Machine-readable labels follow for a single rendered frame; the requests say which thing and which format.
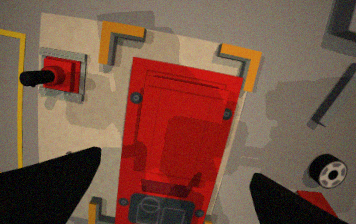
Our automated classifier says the grey flat bar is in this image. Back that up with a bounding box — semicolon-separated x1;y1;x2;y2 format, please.
312;63;356;127

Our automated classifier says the grey rectangular block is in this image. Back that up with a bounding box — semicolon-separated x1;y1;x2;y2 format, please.
331;0;356;41

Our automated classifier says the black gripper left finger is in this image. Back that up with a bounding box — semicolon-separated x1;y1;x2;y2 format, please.
0;147;101;224

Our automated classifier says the black toy car wheel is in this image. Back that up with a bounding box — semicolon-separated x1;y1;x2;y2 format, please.
309;154;347;189

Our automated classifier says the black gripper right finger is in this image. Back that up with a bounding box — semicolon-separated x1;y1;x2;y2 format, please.
249;173;348;224

